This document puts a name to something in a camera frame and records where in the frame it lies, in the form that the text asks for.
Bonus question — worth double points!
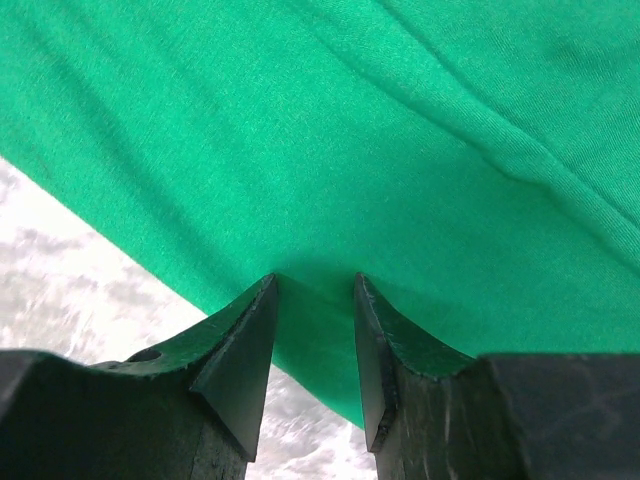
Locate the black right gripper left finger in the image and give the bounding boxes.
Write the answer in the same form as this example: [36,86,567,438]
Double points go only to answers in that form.
[92,274,278,461]

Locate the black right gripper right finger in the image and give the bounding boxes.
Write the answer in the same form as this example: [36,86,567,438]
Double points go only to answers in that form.
[353,272,473,453]

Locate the green t shirt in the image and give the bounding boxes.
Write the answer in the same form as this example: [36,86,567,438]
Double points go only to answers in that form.
[1,1,639,423]

